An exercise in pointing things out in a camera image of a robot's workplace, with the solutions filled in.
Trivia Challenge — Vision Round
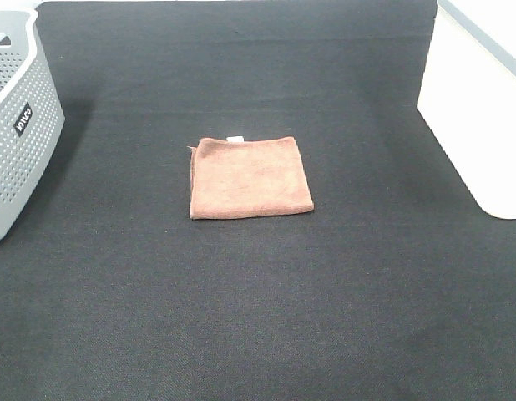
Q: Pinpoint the black table mat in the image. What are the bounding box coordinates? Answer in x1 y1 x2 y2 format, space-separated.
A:
0 1 516 400

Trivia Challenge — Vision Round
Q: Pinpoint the grey perforated laundry basket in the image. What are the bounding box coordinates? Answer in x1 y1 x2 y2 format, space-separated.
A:
0 6 65 241

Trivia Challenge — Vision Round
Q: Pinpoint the folded brown towel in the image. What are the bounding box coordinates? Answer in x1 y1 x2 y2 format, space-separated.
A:
189 136 314 220

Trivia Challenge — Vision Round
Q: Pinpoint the white box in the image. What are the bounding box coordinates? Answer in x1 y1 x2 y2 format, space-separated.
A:
417 1 516 220

